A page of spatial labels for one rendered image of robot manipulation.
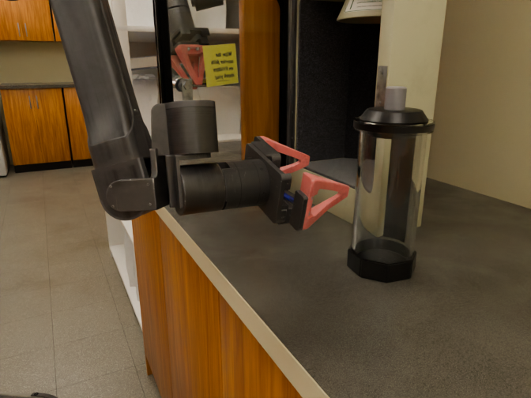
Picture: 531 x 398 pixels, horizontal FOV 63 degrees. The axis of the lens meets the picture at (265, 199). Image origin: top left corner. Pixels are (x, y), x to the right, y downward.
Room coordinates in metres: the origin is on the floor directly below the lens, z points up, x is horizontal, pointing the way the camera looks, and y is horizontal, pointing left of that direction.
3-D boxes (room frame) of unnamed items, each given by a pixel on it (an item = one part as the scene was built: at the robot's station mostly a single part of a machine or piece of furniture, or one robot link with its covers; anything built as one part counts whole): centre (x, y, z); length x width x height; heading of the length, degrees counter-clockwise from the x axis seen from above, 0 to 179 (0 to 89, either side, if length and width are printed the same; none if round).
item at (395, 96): (0.61, -0.18, 1.18); 0.09 x 0.09 x 0.07
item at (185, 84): (0.83, 0.15, 1.18); 0.02 x 0.02 x 0.06; 39
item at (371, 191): (0.61, -0.18, 1.06); 0.11 x 0.11 x 0.21
